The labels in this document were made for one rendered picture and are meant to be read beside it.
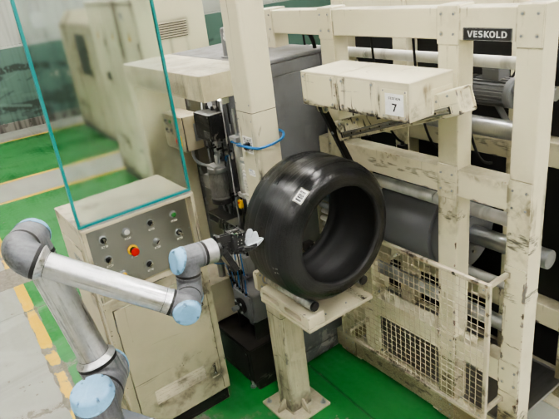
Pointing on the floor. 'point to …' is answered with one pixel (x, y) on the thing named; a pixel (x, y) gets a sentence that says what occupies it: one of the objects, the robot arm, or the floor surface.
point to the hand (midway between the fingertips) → (260, 240)
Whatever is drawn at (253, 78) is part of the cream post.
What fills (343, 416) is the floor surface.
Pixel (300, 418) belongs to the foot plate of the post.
